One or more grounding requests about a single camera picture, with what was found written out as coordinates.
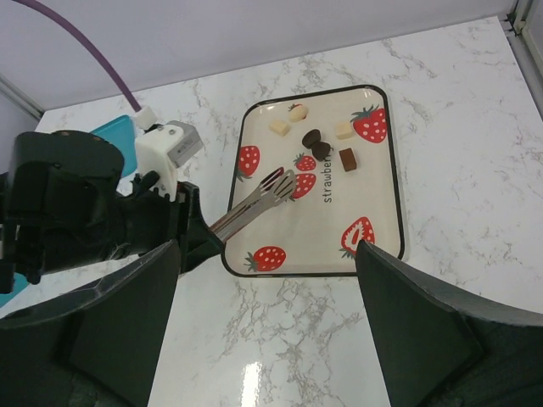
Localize white strawberry shaped chocolate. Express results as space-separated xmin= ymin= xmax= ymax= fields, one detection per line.
xmin=288 ymin=103 xmax=309 ymax=123

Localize white cube chocolate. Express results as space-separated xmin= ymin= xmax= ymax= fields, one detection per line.
xmin=334 ymin=121 xmax=353 ymax=140

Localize teal box lid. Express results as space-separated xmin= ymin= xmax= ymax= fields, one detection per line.
xmin=91 ymin=114 xmax=137 ymax=178

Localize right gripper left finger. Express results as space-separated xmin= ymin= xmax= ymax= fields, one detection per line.
xmin=1 ymin=243 xmax=181 ymax=406

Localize teal chocolate box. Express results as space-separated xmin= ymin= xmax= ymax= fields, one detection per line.
xmin=0 ymin=270 xmax=26 ymax=309

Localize brown rectangular chocolate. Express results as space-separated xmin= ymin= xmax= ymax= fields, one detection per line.
xmin=339 ymin=148 xmax=357 ymax=172

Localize metal serving tongs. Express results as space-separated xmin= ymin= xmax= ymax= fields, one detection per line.
xmin=210 ymin=167 xmax=297 ymax=243

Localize white square chocolate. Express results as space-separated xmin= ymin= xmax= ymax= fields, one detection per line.
xmin=269 ymin=120 xmax=291 ymax=137

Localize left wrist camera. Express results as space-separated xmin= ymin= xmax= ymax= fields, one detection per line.
xmin=135 ymin=120 xmax=204 ymax=202

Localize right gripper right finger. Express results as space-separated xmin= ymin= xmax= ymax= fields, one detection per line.
xmin=355 ymin=241 xmax=542 ymax=406

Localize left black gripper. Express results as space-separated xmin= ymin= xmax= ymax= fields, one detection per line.
xmin=114 ymin=171 xmax=224 ymax=271

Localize dark heart chocolate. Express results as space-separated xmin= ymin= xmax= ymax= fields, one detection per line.
xmin=311 ymin=141 xmax=332 ymax=162

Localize dark round chocolate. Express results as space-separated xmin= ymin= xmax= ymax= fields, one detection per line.
xmin=302 ymin=129 xmax=322 ymax=149

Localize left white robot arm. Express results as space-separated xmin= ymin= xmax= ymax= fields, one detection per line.
xmin=1 ymin=131 xmax=224 ymax=294

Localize strawberry pattern tray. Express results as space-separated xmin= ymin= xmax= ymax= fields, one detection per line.
xmin=221 ymin=85 xmax=406 ymax=277

